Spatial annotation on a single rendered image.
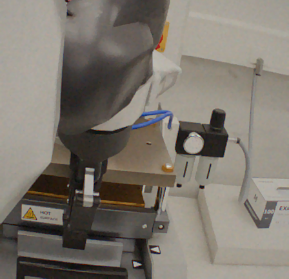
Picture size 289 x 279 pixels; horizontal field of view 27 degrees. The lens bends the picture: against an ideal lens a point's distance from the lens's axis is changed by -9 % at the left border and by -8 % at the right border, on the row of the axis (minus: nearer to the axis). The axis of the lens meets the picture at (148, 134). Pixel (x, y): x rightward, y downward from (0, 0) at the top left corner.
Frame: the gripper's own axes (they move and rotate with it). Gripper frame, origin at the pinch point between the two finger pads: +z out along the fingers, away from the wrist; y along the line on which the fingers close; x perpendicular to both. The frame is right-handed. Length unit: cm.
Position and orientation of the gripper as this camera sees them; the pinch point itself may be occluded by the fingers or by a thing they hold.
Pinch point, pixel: (75, 229)
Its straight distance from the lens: 76.3
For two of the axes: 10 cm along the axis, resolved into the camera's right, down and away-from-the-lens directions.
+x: 9.8, 1.1, 1.8
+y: 0.6, 6.9, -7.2
